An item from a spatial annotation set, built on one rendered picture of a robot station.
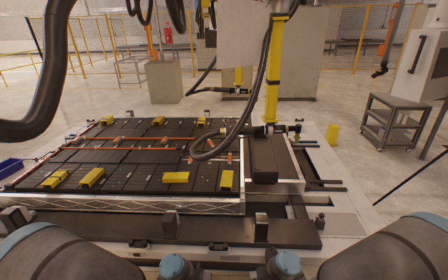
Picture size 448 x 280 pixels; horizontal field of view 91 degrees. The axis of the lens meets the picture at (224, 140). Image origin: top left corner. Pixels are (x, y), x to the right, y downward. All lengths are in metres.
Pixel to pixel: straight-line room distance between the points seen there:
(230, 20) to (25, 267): 0.78
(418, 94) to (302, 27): 3.04
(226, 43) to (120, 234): 1.13
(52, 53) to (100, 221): 1.23
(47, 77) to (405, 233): 0.64
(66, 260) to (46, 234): 0.09
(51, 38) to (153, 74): 5.56
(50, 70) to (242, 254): 1.12
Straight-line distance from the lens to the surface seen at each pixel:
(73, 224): 1.64
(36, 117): 0.44
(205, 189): 1.38
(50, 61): 0.47
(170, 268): 1.00
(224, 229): 1.33
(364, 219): 1.62
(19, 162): 2.52
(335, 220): 1.54
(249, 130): 1.20
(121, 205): 1.52
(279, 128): 1.23
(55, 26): 0.49
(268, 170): 1.37
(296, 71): 5.92
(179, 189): 1.41
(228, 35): 0.82
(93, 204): 1.60
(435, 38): 3.56
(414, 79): 3.65
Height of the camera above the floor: 1.89
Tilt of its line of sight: 28 degrees down
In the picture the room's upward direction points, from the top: 2 degrees counter-clockwise
